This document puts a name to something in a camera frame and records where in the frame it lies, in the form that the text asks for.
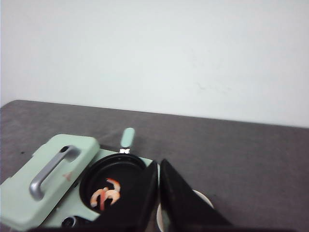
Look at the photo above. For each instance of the beige ribbed ceramic bowl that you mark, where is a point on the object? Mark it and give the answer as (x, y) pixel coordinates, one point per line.
(163, 221)

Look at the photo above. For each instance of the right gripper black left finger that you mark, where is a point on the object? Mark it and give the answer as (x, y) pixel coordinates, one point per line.
(130, 213)

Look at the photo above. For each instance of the grey table cloth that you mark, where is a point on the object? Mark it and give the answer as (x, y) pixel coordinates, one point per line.
(256, 175)

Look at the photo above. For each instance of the left silver control knob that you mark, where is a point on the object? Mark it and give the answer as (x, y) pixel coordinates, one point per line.
(71, 222)

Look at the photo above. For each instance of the pink cooked shrimp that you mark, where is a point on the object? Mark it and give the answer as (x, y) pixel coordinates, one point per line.
(113, 194)
(98, 198)

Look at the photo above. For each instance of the mint green breakfast maker base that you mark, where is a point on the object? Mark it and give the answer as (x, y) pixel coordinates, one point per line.
(70, 204)

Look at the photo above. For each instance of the black frying pan green handle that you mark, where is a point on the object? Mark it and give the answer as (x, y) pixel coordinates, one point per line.
(115, 172)

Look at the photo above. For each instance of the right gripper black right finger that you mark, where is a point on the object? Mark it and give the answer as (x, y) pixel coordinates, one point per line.
(187, 212)

